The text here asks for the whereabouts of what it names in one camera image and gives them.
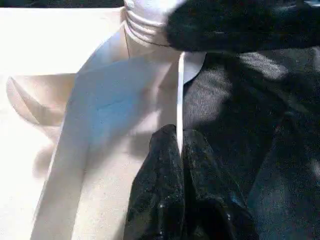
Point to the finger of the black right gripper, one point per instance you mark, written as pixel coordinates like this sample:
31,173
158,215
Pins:
237,25

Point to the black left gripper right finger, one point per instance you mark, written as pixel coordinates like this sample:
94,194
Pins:
212,200

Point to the white plastic table leg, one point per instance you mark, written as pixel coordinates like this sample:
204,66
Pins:
145,27

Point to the white plastic table top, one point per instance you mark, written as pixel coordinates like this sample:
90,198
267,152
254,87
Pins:
50,50

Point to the black glossy mat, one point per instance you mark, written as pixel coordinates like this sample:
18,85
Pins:
250,112

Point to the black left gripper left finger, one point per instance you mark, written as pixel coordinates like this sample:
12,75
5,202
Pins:
160,195

